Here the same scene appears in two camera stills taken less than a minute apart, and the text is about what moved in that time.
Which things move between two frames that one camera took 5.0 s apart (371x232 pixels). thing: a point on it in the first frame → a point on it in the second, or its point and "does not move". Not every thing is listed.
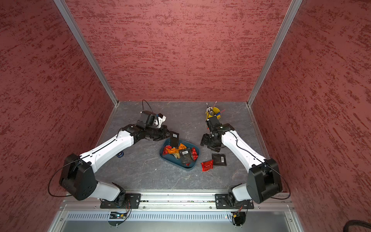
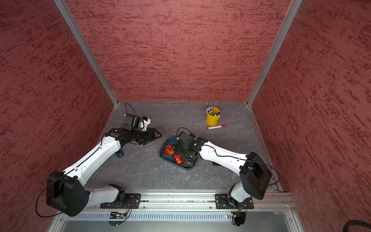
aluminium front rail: x=177 y=201 does not move
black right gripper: x=205 y=140 → x=179 y=146
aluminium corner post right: x=291 y=12 does not move
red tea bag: x=206 y=166 → x=177 y=159
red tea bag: x=165 y=151 does not move
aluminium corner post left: x=87 y=49 does not move
